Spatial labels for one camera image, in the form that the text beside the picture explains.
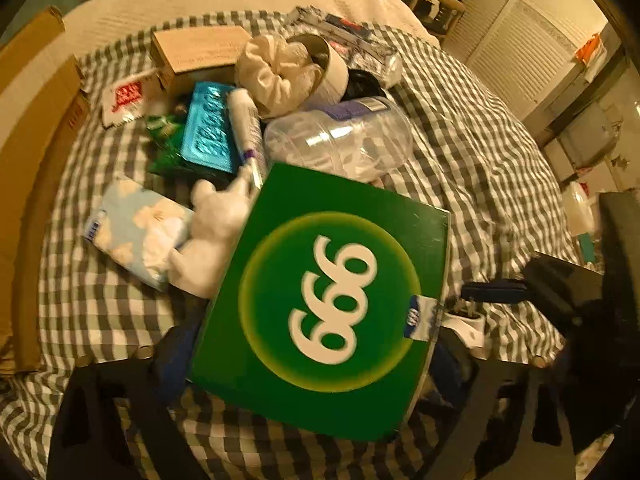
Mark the green snack bag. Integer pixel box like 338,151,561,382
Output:
145,114,239,180

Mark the black white tissue pack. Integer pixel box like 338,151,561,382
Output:
282,6,404,89

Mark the floral tissue pack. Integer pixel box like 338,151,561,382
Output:
84,176,193,290

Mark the white louvered wardrobe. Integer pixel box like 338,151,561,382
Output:
442,0,608,119

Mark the grey checkered cloth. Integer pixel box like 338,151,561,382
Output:
1,25,576,479

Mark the green 999 box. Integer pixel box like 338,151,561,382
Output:
188,162,450,442

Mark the white stuffed bear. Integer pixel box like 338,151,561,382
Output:
168,165,255,299

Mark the brown cardboard box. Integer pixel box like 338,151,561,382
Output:
0,6,89,378

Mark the white tape roll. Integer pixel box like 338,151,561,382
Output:
288,34,349,110

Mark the cream lace scrunchie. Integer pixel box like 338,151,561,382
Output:
235,34,324,119

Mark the red white sachet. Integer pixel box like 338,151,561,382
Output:
101,68,163,128

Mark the clear plastic jar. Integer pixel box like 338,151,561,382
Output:
264,96,413,183

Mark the white purple tube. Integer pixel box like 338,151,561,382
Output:
227,88,267,188

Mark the small kraft paper box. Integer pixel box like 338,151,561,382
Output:
151,26,252,96

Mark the blue blister pack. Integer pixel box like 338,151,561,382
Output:
181,81,239,174

